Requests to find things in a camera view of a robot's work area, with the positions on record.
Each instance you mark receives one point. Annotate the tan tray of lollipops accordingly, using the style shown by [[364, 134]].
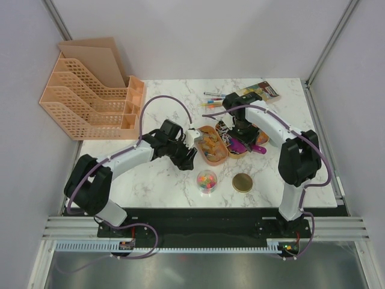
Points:
[[222, 130]]

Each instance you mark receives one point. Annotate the peach tray of gummy candies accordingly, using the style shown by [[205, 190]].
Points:
[[211, 147]]

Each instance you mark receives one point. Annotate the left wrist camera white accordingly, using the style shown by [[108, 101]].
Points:
[[192, 136]]

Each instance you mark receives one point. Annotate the white slotted cable duct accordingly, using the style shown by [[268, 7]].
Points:
[[114, 246]]

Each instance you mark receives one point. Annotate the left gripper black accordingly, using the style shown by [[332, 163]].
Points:
[[185, 162]]

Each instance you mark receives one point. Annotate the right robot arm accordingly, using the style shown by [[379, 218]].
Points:
[[298, 160]]

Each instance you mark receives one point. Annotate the yellow illustrated book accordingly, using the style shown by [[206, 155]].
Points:
[[263, 89]]

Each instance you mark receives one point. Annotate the clear glass jar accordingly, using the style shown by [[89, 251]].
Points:
[[207, 181]]

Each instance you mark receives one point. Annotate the tan tray of translucent stars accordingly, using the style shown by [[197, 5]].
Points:
[[262, 139]]

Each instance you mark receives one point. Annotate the peach plastic file organizer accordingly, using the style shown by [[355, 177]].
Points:
[[90, 95]]

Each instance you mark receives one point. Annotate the aluminium frame rail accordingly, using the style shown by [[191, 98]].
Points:
[[326, 229]]

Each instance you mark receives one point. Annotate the magenta plastic scoop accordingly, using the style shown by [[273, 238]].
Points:
[[236, 147]]

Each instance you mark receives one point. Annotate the gold metal lid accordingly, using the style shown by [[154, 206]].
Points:
[[242, 182]]

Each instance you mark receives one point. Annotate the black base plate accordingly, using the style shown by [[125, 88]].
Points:
[[206, 227]]

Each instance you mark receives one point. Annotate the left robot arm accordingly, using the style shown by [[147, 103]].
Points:
[[90, 181]]

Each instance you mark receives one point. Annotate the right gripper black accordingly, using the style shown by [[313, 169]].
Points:
[[249, 139]]

